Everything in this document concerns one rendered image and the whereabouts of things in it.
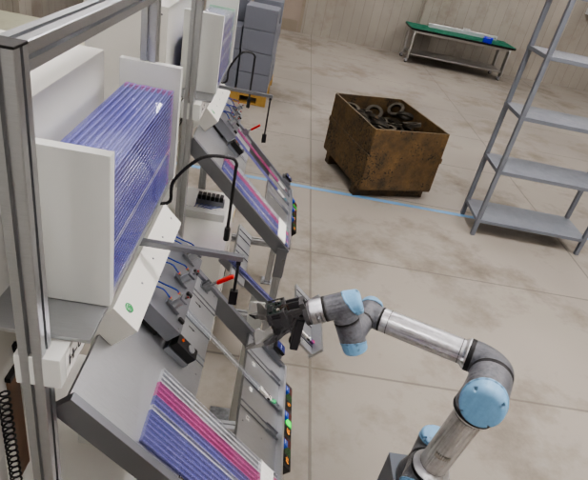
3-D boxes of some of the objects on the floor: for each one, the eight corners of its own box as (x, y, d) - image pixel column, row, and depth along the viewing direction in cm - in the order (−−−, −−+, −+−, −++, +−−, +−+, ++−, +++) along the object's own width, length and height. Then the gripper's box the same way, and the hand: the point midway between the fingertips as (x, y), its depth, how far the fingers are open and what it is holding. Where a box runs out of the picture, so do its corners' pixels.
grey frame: (253, 471, 231) (359, 21, 133) (232, 694, 165) (415, 124, 66) (127, 455, 226) (142, -23, 128) (54, 678, 160) (-31, 38, 62)
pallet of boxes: (264, 107, 664) (279, 11, 604) (202, 94, 659) (211, -3, 600) (272, 83, 763) (285, -1, 703) (217, 72, 758) (227, -13, 699)
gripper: (304, 279, 157) (242, 294, 160) (304, 322, 140) (235, 337, 143) (312, 300, 161) (252, 315, 164) (314, 345, 144) (246, 359, 148)
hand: (247, 332), depth 155 cm, fingers open, 14 cm apart
